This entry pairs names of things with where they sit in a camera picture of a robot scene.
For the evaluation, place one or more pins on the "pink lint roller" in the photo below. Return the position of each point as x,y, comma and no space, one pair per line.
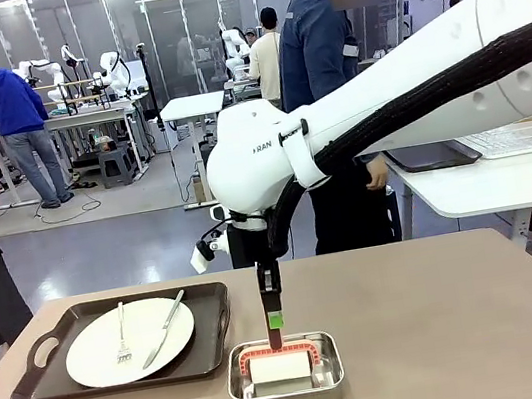
277,367

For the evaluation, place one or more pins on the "small cardboard box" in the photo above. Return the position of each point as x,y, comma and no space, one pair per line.
199,190

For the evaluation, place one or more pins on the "white rounded side table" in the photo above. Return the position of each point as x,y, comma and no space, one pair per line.
486,185

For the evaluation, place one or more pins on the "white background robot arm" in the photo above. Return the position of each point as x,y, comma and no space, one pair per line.
115,76
233,42
57,78

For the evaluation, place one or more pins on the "silver table knife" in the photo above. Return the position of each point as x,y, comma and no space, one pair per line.
165,327

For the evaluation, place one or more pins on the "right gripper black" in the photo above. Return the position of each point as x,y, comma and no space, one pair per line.
240,246

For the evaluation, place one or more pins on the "white round plate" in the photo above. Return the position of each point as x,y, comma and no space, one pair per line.
99,357

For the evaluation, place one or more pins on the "person in dark blue jacket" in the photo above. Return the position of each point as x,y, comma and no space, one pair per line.
313,50

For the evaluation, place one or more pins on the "small white desk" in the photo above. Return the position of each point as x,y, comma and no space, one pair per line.
190,105

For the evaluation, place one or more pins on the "dark brown serving tray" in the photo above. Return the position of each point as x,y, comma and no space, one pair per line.
204,320

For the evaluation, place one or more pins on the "person right hand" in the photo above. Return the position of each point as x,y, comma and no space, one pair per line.
377,176

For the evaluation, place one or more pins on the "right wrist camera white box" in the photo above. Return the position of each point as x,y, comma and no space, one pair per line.
200,260

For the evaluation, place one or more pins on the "silver fork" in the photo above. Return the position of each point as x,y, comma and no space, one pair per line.
122,328

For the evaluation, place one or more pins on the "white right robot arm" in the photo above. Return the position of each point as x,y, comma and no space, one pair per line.
250,161

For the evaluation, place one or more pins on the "black plastic stool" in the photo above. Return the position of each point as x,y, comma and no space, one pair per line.
116,167

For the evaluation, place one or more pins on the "person in blue hoodie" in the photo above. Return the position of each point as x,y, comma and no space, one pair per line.
8,103

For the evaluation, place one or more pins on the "person in cream top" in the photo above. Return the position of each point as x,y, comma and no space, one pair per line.
268,67

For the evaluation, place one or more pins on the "black flat tray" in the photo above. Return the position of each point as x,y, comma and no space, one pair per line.
431,155

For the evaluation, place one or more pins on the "long white work table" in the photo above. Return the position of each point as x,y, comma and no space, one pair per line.
81,120

